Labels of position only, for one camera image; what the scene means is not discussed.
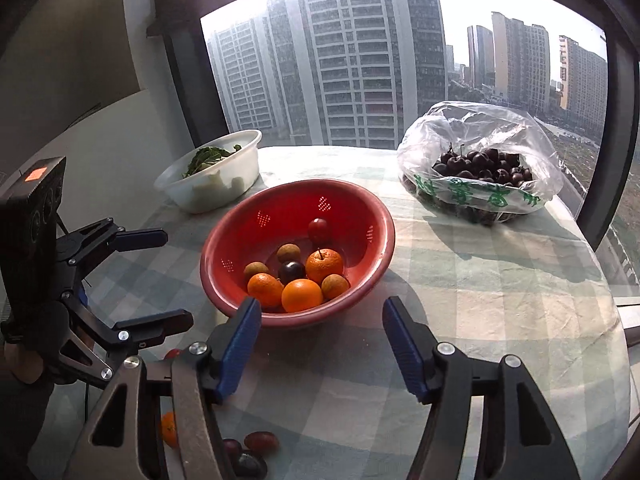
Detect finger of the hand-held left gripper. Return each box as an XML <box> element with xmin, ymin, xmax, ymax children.
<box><xmin>59</xmin><ymin>287</ymin><xmax>195</xmax><ymax>387</ymax></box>
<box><xmin>55</xmin><ymin>217</ymin><xmax>169</xmax><ymax>282</ymax></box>

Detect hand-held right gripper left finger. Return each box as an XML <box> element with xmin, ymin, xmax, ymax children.
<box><xmin>77</xmin><ymin>297</ymin><xmax>263</xmax><ymax>480</ymax></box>

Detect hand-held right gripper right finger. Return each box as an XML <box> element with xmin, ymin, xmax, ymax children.
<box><xmin>382</xmin><ymin>296</ymin><xmax>581</xmax><ymax>480</ymax></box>

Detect dark purple plum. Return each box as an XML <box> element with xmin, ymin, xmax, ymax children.
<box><xmin>232</xmin><ymin>452</ymin><xmax>268</xmax><ymax>479</ymax></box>
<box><xmin>278</xmin><ymin>260</ymin><xmax>306</xmax><ymax>285</ymax></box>

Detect red plastic colander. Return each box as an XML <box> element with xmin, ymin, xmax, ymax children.
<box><xmin>200</xmin><ymin>179</ymin><xmax>396</xmax><ymax>329</ymax></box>

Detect orange with stem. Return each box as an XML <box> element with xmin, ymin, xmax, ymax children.
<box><xmin>306</xmin><ymin>247</ymin><xmax>345</xmax><ymax>285</ymax></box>

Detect person's left forearm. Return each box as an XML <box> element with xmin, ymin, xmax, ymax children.
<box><xmin>0</xmin><ymin>375</ymin><xmax>56</xmax><ymax>480</ymax></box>

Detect person's left hand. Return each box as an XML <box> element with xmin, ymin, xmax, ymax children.
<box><xmin>4</xmin><ymin>342</ymin><xmax>46</xmax><ymax>385</ymax></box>

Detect white cabinet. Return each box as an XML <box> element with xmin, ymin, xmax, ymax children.
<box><xmin>0</xmin><ymin>87</ymin><xmax>191</xmax><ymax>221</ymax></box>

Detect green leafy vegetables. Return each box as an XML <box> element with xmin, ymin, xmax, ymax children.
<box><xmin>182</xmin><ymin>145</ymin><xmax>243</xmax><ymax>178</ymax></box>

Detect checkered tablecloth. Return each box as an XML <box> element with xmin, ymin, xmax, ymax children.
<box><xmin>75</xmin><ymin>146</ymin><xmax>632</xmax><ymax>480</ymax></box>

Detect white plastic bowl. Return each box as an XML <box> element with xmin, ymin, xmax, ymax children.
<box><xmin>153</xmin><ymin>129</ymin><xmax>263</xmax><ymax>214</ymax></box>

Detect pile of dark cherries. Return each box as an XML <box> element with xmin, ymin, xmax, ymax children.
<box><xmin>432</xmin><ymin>144</ymin><xmax>533</xmax><ymax>186</ymax></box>

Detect clear plastic bag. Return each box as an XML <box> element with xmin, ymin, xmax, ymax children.
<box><xmin>397</xmin><ymin>101</ymin><xmax>565</xmax><ymax>226</ymax></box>

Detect dark window frame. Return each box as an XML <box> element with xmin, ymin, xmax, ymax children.
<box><xmin>147</xmin><ymin>0</ymin><xmax>640</xmax><ymax>306</ymax></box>

